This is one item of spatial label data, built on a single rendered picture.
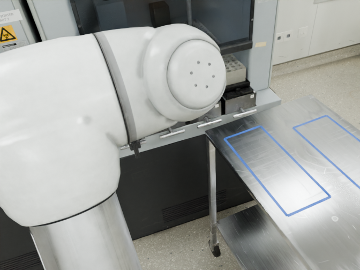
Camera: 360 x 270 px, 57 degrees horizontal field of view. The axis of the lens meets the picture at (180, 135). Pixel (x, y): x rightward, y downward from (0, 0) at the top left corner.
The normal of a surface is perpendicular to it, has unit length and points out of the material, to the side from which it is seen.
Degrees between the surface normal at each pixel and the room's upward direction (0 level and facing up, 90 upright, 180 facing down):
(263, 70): 90
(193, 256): 0
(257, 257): 0
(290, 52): 90
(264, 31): 90
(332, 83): 0
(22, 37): 90
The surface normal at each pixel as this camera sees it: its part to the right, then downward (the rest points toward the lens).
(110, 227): 0.79, -0.16
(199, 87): 0.46, 0.15
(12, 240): 0.31, 0.61
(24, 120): 0.25, 0.12
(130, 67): 0.09, -0.10
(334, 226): -0.08, -0.75
